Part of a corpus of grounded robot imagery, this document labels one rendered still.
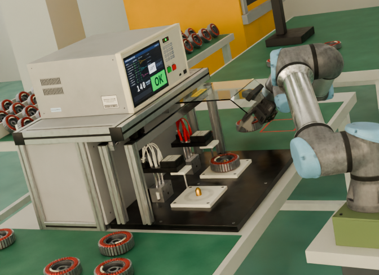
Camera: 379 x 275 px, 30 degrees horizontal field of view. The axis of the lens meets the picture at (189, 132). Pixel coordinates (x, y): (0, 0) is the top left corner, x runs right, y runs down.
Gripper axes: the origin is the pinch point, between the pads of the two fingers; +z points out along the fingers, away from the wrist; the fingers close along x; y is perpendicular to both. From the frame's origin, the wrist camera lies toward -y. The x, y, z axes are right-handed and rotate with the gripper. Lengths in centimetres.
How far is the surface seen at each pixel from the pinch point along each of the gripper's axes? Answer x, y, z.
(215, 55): 206, -168, 184
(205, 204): -58, 31, -19
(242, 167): -29.3, 21.5, -12.5
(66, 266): -108, 26, -12
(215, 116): -19.8, -4.3, -9.5
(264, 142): -0.3, 10.8, 0.0
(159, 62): -47, -18, -36
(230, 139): -2.1, -3.2, 12.3
